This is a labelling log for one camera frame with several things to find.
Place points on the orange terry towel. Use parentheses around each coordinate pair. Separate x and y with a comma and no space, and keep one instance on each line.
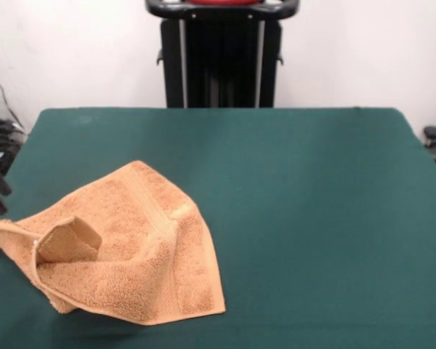
(131,261)

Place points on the dark green table cloth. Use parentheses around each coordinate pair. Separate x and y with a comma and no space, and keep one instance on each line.
(312,236)

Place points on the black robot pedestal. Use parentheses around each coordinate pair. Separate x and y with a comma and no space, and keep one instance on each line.
(221,54)

